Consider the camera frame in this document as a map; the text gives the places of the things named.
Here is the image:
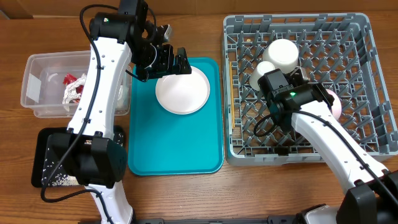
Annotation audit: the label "white paper cup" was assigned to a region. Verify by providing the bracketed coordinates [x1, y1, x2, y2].
[249, 61, 275, 91]

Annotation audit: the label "white bowl with food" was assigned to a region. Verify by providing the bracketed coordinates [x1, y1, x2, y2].
[262, 39, 299, 74]

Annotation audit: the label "pink bowl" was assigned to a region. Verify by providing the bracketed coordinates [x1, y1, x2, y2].
[327, 89, 342, 120]

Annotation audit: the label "foil paper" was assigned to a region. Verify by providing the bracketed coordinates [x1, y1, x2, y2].
[62, 73, 86, 111]

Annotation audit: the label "red snack wrapper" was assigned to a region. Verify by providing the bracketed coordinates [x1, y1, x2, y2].
[63, 73, 86, 94]

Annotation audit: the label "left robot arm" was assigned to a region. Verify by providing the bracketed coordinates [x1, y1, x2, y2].
[47, 12, 191, 223]

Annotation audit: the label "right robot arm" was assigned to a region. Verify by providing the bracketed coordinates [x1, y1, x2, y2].
[268, 83, 397, 223]

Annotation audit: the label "grey dishwasher rack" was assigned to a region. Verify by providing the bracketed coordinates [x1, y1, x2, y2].
[222, 13, 397, 166]

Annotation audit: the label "pink plate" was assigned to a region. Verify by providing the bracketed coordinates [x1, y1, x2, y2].
[155, 66, 210, 115]

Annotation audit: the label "wooden chopstick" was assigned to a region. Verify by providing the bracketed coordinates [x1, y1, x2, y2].
[229, 62, 235, 129]

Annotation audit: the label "teal plastic tray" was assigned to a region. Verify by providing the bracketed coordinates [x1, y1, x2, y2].
[128, 57, 224, 176]

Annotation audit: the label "clear plastic bin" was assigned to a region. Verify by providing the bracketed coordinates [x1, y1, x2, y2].
[20, 49, 132, 118]

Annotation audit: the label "black plastic tray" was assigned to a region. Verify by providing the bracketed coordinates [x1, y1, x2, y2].
[30, 125, 127, 188]

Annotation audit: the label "spilled rice and nuts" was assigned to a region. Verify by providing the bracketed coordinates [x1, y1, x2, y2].
[42, 133, 127, 189]

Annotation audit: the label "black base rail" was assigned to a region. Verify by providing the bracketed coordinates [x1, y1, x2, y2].
[131, 215, 297, 224]

